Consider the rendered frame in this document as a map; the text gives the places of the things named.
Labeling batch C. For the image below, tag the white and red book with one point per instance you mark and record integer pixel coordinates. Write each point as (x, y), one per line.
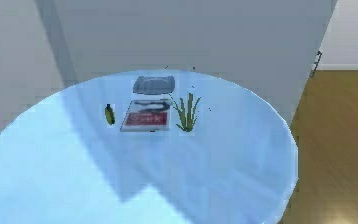
(147, 116)

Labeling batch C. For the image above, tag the grey flat tray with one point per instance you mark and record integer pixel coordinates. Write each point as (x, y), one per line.
(153, 85)

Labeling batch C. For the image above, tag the yellow green bottle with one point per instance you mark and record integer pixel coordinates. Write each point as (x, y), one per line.
(109, 114)

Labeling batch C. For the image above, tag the round pale blue table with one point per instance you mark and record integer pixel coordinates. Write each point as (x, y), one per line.
(187, 173)

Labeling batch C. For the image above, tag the green spiky house plant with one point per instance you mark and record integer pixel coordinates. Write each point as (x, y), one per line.
(187, 115)

